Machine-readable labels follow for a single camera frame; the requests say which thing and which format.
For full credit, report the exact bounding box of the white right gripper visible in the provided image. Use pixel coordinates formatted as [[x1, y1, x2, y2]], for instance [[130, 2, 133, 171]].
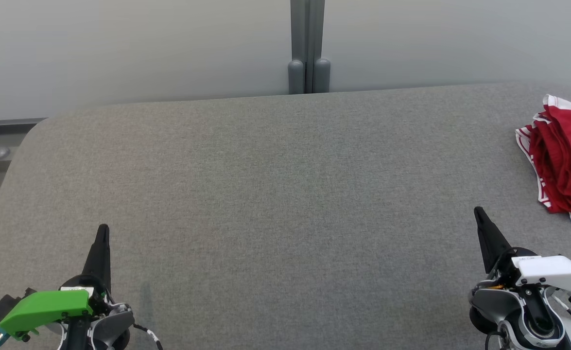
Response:
[[473, 207, 571, 303]]

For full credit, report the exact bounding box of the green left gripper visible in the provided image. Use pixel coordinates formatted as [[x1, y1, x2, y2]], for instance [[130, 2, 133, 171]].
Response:
[[0, 224, 114, 341]]

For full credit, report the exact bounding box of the black striped left arm cable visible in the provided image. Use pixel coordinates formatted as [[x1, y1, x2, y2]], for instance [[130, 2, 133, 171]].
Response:
[[132, 323, 164, 350]]

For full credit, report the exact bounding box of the dark grey wall rail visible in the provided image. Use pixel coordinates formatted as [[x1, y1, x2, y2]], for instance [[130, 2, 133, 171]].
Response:
[[0, 118, 48, 128]]

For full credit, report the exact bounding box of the dark grey partition post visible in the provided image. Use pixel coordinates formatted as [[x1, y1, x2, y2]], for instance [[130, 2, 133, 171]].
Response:
[[288, 0, 331, 95]]

